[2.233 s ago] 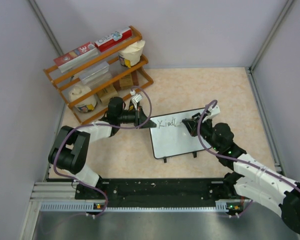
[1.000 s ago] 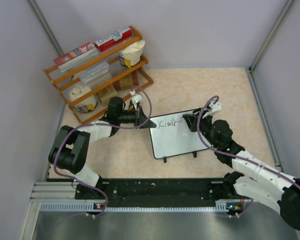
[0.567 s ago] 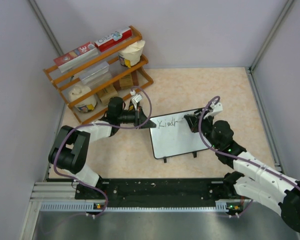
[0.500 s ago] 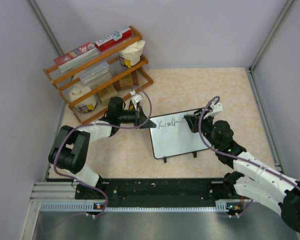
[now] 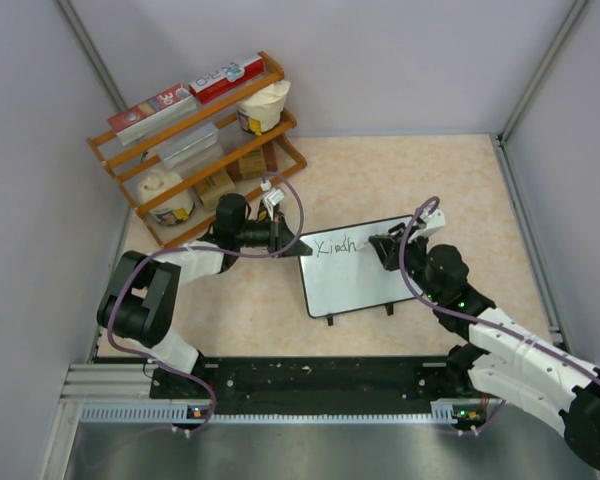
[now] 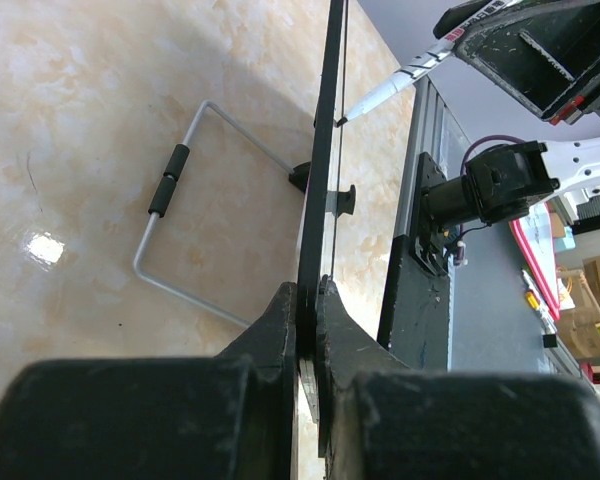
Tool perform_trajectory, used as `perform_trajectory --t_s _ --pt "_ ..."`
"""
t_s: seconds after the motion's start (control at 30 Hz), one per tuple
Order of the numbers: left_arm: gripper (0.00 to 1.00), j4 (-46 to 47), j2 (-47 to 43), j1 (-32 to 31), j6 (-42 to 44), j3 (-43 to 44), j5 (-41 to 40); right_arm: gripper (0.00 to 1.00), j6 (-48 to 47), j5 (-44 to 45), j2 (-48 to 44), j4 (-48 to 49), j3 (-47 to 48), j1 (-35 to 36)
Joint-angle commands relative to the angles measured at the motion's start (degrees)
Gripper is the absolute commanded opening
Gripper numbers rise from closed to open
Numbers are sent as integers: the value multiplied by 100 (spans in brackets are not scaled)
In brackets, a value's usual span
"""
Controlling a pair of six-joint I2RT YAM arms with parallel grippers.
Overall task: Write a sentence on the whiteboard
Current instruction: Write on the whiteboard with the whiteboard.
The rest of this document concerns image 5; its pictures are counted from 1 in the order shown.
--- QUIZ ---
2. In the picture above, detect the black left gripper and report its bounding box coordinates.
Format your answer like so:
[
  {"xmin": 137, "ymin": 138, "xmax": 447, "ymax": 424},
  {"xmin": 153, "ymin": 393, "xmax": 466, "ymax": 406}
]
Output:
[{"xmin": 235, "ymin": 212, "xmax": 311, "ymax": 259}]

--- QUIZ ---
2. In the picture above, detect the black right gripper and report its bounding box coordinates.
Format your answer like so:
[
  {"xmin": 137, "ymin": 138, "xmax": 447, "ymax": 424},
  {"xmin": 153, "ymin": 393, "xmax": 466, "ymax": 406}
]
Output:
[{"xmin": 371, "ymin": 225, "xmax": 443, "ymax": 303}]

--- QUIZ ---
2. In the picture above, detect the black yellow drink can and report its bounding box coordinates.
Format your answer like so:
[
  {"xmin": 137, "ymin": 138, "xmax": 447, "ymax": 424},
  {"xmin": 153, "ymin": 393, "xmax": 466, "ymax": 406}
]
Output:
[{"xmin": 256, "ymin": 202, "xmax": 271, "ymax": 222}]

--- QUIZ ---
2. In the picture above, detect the black framed whiteboard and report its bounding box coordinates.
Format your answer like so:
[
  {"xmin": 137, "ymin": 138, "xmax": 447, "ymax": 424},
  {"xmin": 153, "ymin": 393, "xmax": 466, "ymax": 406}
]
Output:
[{"xmin": 299, "ymin": 215, "xmax": 414, "ymax": 323}]

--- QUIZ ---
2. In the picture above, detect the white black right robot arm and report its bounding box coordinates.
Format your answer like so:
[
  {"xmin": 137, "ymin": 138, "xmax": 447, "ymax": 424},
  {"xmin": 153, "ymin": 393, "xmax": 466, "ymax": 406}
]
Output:
[{"xmin": 369, "ymin": 234, "xmax": 600, "ymax": 471}]

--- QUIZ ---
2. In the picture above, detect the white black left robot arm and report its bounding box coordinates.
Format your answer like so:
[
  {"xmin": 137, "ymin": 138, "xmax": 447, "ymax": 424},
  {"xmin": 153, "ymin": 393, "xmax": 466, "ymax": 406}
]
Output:
[{"xmin": 96, "ymin": 187, "xmax": 312, "ymax": 397}]

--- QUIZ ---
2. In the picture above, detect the white paper bag right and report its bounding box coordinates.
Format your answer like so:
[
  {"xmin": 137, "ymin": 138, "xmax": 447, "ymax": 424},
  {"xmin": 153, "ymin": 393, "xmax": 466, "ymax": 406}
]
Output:
[{"xmin": 237, "ymin": 80, "xmax": 291, "ymax": 136}]

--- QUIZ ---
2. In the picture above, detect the clear plastic box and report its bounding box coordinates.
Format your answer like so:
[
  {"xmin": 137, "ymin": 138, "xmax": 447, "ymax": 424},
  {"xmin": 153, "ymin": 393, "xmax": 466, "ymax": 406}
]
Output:
[{"xmin": 156, "ymin": 123, "xmax": 219, "ymax": 169}]

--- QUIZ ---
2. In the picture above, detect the orange wooden shelf rack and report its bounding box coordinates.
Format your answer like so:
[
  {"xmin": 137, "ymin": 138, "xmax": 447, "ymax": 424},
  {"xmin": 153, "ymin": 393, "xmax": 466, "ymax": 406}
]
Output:
[{"xmin": 87, "ymin": 52, "xmax": 307, "ymax": 249}]

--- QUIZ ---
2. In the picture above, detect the red white foil box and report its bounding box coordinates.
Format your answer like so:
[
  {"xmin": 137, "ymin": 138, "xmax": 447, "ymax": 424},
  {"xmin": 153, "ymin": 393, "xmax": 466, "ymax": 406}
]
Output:
[{"xmin": 188, "ymin": 54, "xmax": 265, "ymax": 104}]

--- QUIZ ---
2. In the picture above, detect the red grey wrap box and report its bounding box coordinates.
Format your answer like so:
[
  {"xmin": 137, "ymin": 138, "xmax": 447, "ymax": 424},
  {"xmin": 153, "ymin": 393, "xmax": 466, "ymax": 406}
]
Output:
[{"xmin": 107, "ymin": 83, "xmax": 197, "ymax": 146}]

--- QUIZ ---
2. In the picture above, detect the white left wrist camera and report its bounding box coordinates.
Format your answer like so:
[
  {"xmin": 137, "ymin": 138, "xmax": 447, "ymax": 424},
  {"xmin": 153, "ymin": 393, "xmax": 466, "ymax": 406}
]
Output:
[{"xmin": 262, "ymin": 187, "xmax": 286, "ymax": 218}]

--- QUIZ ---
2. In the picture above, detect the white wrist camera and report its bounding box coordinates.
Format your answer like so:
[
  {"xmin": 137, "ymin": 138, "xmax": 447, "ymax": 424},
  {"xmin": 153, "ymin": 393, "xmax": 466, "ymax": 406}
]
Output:
[
  {"xmin": 262, "ymin": 187, "xmax": 286, "ymax": 218},
  {"xmin": 408, "ymin": 208, "xmax": 446, "ymax": 243}
]

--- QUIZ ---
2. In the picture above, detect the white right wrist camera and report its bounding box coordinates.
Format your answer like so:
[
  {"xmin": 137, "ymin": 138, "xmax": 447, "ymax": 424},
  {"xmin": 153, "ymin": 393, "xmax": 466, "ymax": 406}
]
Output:
[{"xmin": 408, "ymin": 208, "xmax": 446, "ymax": 243}]

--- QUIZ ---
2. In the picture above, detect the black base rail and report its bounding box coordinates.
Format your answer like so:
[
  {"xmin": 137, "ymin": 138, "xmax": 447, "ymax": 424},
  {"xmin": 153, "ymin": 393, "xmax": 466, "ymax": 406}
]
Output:
[{"xmin": 150, "ymin": 356, "xmax": 485, "ymax": 416}]

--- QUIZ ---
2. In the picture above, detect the white slotted cable duct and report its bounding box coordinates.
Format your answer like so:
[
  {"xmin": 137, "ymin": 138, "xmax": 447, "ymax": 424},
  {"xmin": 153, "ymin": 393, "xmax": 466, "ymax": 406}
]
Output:
[{"xmin": 81, "ymin": 398, "xmax": 486, "ymax": 426}]

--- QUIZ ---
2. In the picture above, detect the aluminium frame rail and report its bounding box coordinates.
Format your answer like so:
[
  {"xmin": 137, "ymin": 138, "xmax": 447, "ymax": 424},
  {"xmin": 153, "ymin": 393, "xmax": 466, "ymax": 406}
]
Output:
[{"xmin": 60, "ymin": 364, "xmax": 155, "ymax": 403}]

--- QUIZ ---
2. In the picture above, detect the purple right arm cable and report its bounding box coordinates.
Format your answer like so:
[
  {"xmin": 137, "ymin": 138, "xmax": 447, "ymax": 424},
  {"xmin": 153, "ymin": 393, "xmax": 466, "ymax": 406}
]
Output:
[{"xmin": 398, "ymin": 196, "xmax": 600, "ymax": 436}]

